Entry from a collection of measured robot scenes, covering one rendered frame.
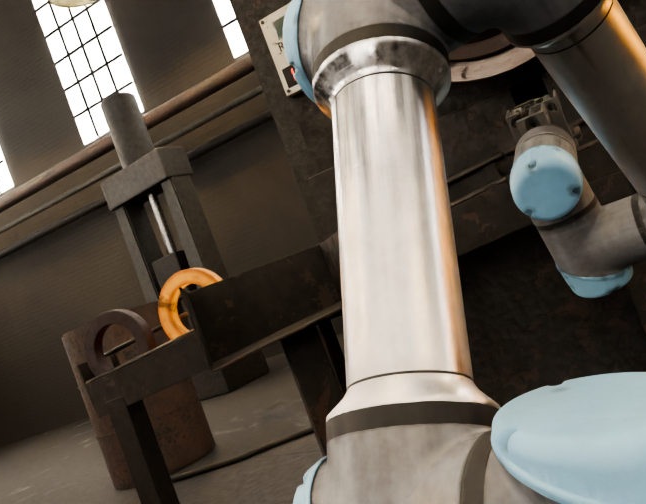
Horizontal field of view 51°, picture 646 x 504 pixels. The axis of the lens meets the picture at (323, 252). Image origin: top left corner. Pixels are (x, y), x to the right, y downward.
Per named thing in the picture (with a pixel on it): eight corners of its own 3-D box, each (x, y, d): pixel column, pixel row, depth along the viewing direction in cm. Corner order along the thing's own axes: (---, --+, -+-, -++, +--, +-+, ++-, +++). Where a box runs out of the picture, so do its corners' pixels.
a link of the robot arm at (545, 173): (531, 240, 76) (495, 176, 74) (532, 207, 86) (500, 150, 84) (599, 210, 73) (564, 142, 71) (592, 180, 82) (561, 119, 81)
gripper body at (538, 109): (557, 87, 95) (559, 105, 84) (579, 142, 97) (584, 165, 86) (505, 110, 98) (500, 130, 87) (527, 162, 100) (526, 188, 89)
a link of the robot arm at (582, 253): (665, 283, 74) (622, 199, 72) (568, 310, 81) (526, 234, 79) (668, 250, 80) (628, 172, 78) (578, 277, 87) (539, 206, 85)
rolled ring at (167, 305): (184, 366, 153) (192, 362, 156) (242, 324, 146) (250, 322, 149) (144, 297, 156) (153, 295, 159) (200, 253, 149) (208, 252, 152)
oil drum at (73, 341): (160, 456, 414) (111, 320, 417) (236, 435, 389) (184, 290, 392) (90, 499, 360) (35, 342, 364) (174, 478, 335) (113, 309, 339)
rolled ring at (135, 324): (134, 302, 158) (143, 299, 161) (74, 322, 164) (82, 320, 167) (158, 377, 157) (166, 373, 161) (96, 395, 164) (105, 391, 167)
